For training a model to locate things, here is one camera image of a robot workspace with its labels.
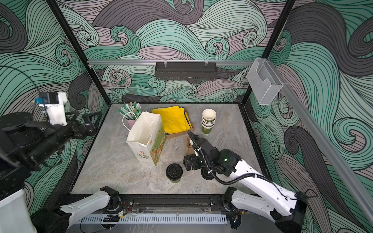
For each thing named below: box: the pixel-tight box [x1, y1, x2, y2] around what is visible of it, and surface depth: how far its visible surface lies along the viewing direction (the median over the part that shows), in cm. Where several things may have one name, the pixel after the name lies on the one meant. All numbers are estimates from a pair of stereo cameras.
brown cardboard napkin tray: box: [165, 107, 194, 139], surface depth 103 cm
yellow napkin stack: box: [151, 105, 193, 134], surface depth 106 cm
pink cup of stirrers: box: [118, 101, 142, 130], surface depth 94 cm
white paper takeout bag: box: [126, 111, 168, 167], surface depth 80 cm
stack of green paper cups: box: [201, 108, 217, 135], surface depth 92 cm
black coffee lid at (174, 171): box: [165, 163, 184, 181], surface depth 74 cm
